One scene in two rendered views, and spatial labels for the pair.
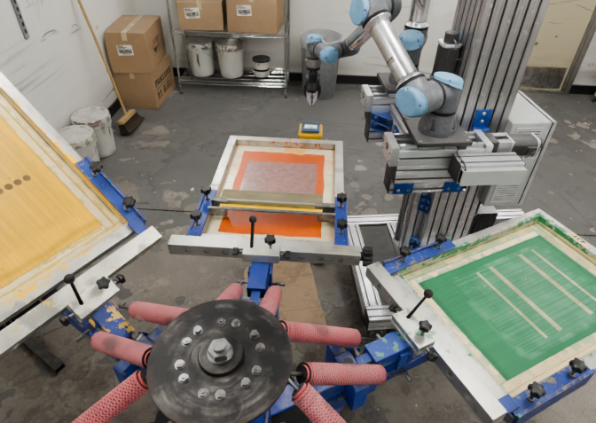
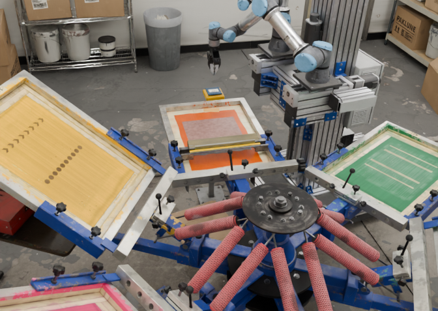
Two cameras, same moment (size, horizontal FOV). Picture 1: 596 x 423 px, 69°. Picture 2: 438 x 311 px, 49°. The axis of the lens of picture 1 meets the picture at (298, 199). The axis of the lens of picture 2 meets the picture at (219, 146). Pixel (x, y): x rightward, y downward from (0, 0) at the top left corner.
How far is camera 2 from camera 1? 1.22 m
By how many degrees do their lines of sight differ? 15
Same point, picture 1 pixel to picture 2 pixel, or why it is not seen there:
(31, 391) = not seen: outside the picture
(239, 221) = (202, 162)
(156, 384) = (258, 222)
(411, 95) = (306, 58)
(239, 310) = (274, 186)
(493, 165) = (356, 96)
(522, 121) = (364, 66)
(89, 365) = not seen: outside the picture
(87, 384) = not seen: outside the picture
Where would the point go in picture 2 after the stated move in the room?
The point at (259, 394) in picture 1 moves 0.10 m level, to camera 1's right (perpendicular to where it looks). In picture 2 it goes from (309, 215) to (332, 210)
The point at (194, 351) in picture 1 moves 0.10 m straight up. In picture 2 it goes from (265, 207) to (268, 186)
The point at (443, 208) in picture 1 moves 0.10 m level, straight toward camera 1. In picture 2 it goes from (321, 135) to (321, 143)
